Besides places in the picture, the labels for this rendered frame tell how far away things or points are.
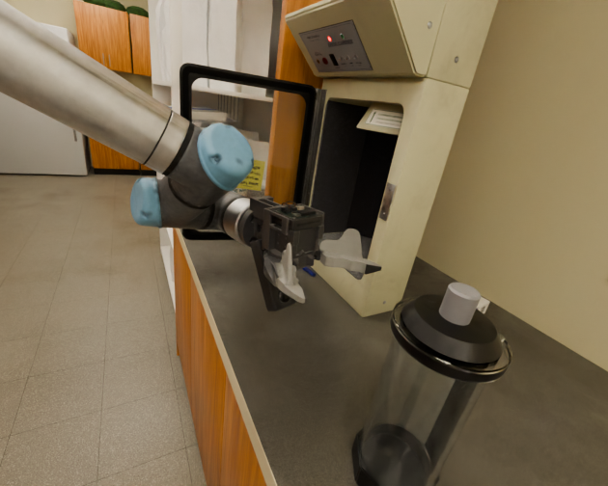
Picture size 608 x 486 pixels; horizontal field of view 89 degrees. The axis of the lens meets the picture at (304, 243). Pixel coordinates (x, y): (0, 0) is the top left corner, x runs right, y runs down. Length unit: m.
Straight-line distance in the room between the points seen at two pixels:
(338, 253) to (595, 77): 0.68
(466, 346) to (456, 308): 0.03
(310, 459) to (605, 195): 0.76
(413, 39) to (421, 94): 0.08
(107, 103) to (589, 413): 0.83
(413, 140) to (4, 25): 0.52
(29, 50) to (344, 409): 0.55
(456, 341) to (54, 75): 0.43
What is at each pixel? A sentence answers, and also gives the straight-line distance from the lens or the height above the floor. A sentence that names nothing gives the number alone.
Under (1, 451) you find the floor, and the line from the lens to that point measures 1.81.
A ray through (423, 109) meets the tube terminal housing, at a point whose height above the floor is 1.36.
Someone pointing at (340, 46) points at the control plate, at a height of 1.45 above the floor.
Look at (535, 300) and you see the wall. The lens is 0.96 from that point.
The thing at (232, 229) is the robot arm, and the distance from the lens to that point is 0.51.
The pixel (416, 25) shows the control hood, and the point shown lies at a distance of 0.56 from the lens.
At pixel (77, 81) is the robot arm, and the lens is 0.40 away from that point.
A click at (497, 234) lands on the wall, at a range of 0.98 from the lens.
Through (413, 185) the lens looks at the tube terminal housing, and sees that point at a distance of 0.62.
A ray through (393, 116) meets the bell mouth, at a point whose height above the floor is 1.35.
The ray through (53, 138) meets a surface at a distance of 5.41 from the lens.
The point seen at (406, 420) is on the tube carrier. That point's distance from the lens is 0.36.
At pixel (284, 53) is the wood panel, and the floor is 1.45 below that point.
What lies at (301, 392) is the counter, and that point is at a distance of 0.53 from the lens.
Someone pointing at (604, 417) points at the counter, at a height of 0.94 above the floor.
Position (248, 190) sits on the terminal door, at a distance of 0.81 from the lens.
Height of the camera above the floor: 1.34
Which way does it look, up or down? 24 degrees down
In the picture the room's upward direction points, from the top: 9 degrees clockwise
